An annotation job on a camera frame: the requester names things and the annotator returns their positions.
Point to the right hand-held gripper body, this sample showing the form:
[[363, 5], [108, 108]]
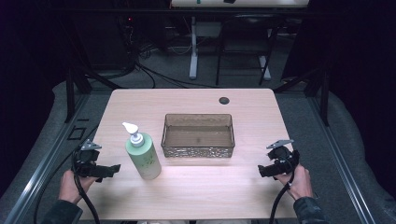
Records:
[[285, 158]]

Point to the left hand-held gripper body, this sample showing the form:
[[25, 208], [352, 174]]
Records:
[[85, 160]]

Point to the green pump dispenser bottle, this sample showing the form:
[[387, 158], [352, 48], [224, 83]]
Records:
[[144, 158]]

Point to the clear brown plastic basket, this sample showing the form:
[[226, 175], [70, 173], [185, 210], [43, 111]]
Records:
[[198, 137]]

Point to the person's right hand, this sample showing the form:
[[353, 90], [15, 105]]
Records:
[[300, 183]]

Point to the person's left hand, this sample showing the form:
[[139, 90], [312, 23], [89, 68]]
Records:
[[70, 188]]

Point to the black metal stand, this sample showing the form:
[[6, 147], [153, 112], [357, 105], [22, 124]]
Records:
[[70, 96], [324, 99]]

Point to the dark round table grommet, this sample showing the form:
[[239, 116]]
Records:
[[224, 100]]

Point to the white desk leg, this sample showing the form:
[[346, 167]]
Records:
[[264, 67], [193, 56]]

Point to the black metal chair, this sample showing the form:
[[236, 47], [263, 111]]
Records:
[[249, 21]]

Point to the white background desk top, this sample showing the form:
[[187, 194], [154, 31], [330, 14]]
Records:
[[249, 3]]

